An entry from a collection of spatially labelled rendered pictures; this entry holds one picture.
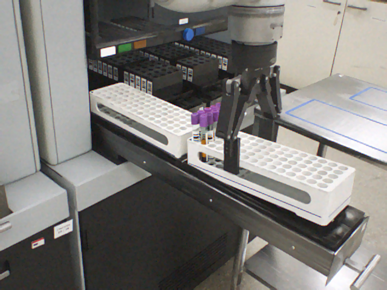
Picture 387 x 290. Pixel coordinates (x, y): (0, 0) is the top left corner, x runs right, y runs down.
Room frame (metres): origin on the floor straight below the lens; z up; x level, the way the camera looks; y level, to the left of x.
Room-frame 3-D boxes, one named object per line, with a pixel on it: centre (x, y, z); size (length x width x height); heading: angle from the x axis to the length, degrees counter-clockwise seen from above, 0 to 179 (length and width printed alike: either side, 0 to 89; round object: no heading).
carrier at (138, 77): (1.08, 0.11, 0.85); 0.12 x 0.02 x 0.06; 140
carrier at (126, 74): (1.10, 0.15, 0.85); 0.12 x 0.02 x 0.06; 141
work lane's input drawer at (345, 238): (0.75, -0.03, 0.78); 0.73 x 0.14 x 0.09; 49
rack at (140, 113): (0.87, 0.11, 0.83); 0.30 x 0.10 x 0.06; 49
